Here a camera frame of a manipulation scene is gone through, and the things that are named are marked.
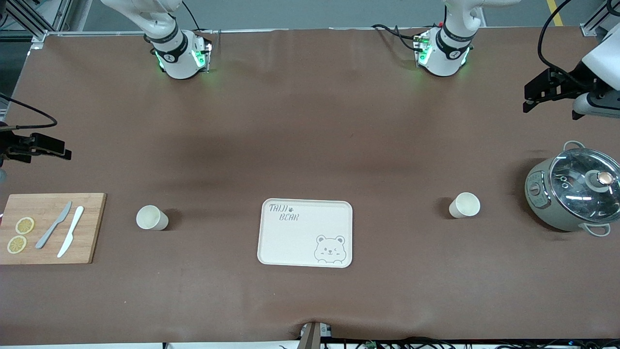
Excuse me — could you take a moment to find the white IKEA cup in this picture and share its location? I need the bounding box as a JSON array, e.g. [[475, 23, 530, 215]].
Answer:
[[449, 192, 481, 219], [136, 205, 169, 231]]

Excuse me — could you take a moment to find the cream bear print tray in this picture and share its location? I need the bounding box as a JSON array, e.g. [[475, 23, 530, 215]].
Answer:
[[257, 198, 354, 269]]

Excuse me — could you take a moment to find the grey plastic knife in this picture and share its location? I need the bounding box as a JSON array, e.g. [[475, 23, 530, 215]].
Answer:
[[35, 201, 73, 250]]

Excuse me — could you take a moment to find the white plastic knife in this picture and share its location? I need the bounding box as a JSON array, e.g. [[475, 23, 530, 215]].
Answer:
[[57, 206, 85, 258]]

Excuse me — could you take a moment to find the wooden cutting board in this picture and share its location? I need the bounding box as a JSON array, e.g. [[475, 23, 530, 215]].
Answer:
[[0, 193, 107, 265]]

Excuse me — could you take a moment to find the glass pot lid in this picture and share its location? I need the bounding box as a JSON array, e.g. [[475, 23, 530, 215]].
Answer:
[[549, 148, 620, 225]]

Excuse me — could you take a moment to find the brown table mat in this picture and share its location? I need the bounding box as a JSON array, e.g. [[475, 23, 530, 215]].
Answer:
[[0, 27, 620, 346]]

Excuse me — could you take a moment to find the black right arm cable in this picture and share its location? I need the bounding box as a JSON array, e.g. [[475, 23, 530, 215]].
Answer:
[[0, 93, 59, 130]]

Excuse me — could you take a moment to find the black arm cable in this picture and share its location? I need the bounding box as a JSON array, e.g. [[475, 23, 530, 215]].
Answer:
[[0, 93, 59, 130], [537, 0, 584, 80]]

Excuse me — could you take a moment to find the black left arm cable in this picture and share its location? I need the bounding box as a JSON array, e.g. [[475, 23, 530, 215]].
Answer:
[[537, 0, 584, 80]]

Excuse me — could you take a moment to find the aluminium frame profile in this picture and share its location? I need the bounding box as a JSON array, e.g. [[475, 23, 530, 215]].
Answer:
[[0, 0, 74, 49], [580, 0, 620, 37]]

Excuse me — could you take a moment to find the black base cable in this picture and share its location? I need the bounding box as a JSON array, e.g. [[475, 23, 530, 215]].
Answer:
[[371, 23, 423, 52]]

